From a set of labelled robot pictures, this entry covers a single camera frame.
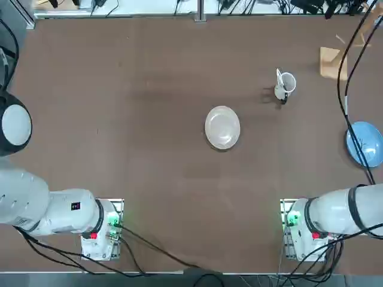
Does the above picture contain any white round plate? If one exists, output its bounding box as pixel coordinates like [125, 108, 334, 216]
[205, 105, 241, 150]

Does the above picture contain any wooden peg rack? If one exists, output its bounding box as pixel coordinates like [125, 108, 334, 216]
[319, 5, 378, 81]

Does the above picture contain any blue round plate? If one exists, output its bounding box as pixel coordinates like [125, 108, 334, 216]
[346, 121, 383, 167]

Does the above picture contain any black cable across table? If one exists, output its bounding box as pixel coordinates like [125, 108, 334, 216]
[118, 224, 224, 275]

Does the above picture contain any white mug with black handle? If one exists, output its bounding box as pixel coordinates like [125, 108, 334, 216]
[274, 71, 297, 105]

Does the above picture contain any aluminium frame post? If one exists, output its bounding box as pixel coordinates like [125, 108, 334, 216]
[194, 0, 207, 23]

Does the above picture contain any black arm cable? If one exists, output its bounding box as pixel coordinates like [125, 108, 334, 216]
[344, 16, 383, 185]
[337, 0, 381, 185]

